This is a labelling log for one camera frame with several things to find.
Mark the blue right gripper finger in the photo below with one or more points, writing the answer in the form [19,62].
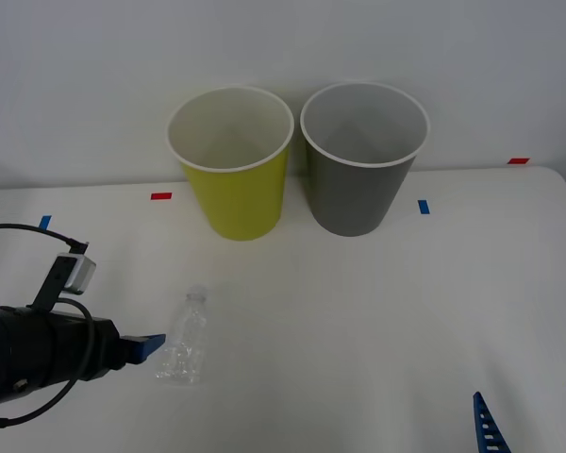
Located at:
[487,427]

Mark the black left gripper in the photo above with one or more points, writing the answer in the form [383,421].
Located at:
[47,344]

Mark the clear plastic bottle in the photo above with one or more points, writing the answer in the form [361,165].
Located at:
[185,347]

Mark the yellow-green plastic waste bin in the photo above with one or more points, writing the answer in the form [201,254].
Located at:
[245,203]

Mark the grey plastic waste bin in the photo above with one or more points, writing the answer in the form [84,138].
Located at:
[354,198]

